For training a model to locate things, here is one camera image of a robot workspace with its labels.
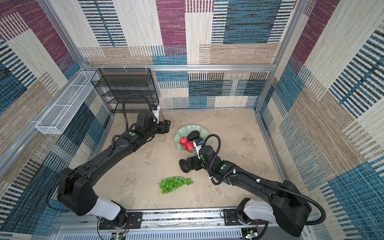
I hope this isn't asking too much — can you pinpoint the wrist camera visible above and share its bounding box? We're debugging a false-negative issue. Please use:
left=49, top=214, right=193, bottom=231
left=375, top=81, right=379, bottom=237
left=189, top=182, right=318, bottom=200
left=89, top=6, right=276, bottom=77
left=193, top=140, right=203, bottom=159
left=152, top=105, right=160, bottom=124

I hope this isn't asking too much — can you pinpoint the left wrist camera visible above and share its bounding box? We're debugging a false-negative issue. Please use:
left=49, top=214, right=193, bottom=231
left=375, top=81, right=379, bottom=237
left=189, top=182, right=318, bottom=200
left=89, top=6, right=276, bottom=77
left=152, top=105, right=160, bottom=124

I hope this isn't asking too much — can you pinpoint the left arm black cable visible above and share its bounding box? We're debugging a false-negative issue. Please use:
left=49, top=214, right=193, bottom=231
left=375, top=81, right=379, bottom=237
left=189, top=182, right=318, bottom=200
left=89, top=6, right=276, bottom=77
left=122, top=94, right=154, bottom=132

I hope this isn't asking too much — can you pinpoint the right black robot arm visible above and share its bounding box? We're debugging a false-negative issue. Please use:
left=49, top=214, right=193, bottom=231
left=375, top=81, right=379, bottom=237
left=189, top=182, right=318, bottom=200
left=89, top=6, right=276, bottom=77
left=180, top=146, right=312, bottom=237

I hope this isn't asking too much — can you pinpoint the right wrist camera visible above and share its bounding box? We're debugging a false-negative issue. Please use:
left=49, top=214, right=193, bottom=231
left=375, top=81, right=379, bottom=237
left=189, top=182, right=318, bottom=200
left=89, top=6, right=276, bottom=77
left=193, top=140, right=203, bottom=159

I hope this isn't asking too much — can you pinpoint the black wire shelf rack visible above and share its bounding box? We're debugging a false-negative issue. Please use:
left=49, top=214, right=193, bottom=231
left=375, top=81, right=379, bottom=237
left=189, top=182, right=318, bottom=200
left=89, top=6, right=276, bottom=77
left=91, top=68, right=159, bottom=114

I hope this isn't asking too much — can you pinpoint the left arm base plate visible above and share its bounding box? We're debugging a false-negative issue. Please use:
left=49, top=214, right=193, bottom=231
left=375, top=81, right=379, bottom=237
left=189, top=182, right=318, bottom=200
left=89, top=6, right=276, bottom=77
left=98, top=212, right=143, bottom=230

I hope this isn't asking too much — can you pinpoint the green fake grape bunch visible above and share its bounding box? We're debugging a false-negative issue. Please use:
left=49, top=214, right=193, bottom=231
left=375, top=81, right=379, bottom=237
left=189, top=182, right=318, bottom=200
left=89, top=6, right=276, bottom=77
left=159, top=177, right=194, bottom=194

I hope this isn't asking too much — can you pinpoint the dark fake avocado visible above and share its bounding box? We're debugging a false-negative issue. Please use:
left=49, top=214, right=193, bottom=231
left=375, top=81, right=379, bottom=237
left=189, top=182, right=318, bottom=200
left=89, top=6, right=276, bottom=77
left=195, top=137, right=204, bottom=145
left=187, top=131, right=200, bottom=142
left=179, top=159, right=191, bottom=173

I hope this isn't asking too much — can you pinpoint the white mesh wall basket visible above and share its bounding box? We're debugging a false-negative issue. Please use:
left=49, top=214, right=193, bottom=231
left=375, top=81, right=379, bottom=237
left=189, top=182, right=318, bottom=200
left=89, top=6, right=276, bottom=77
left=36, top=71, right=95, bottom=135

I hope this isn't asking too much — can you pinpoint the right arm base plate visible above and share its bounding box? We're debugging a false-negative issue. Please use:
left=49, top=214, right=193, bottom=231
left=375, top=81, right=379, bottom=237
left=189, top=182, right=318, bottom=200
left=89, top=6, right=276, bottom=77
left=220, top=209, right=250, bottom=226

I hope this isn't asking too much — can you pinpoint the light green scalloped bowl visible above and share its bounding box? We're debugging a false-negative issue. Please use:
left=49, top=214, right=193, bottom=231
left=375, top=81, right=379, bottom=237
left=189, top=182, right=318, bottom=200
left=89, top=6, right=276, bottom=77
left=174, top=125, right=209, bottom=156

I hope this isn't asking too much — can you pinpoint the red fake apple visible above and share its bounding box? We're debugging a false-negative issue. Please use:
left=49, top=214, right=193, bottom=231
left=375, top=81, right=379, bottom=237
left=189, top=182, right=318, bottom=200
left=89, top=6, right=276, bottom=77
left=185, top=142, right=195, bottom=152
left=180, top=137, right=189, bottom=146

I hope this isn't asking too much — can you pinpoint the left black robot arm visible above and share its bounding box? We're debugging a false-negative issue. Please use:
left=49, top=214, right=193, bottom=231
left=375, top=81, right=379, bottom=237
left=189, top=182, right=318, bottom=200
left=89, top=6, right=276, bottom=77
left=57, top=110, right=171, bottom=229

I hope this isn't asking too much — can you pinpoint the aluminium front rail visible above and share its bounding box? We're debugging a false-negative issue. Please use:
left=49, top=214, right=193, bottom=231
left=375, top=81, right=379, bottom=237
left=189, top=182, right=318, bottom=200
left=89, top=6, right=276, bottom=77
left=53, top=206, right=304, bottom=232

